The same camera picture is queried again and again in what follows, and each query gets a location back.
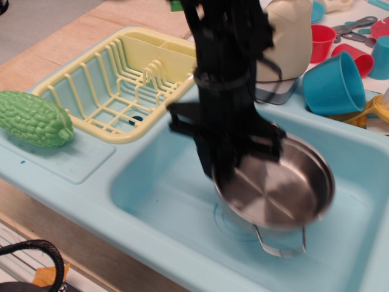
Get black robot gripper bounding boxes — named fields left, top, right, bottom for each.
left=167, top=68, right=287, bottom=195

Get stainless steel pot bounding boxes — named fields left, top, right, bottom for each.
left=213, top=134, right=336, bottom=258

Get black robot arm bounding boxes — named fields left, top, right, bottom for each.
left=168, top=1, right=286, bottom=187

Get pale yellow drying rack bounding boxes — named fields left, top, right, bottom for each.
left=32, top=27, right=196, bottom=144

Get grey toy faucet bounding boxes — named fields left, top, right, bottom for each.
left=255, top=78, right=299, bottom=105

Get cream detergent bottle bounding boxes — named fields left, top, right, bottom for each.
left=256, top=0, right=313, bottom=82

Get large blue plastic cup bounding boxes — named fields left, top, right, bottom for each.
left=302, top=51, right=365, bottom=116

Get green toy block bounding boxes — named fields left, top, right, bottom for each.
left=170, top=0, right=183, bottom=12

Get red plastic cup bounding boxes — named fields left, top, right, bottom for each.
left=310, top=24, right=337, bottom=63
left=331, top=44, right=374, bottom=78

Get blue plastic plate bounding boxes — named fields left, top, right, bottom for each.
left=311, top=1, right=326, bottom=24

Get grey toy utensil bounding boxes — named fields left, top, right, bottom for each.
left=332, top=16, right=378, bottom=48

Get green toy bitter melon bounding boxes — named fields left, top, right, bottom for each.
left=1, top=91, right=74, bottom=148

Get cream toy item top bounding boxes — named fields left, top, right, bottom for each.
left=320, top=0, right=354, bottom=13

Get blue plastic cup right edge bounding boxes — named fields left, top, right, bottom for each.
left=368, top=36, right=389, bottom=80

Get orange tape piece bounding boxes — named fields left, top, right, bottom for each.
left=32, top=266, right=57, bottom=287

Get black cable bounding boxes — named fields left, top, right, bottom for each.
left=0, top=239, right=66, bottom=292

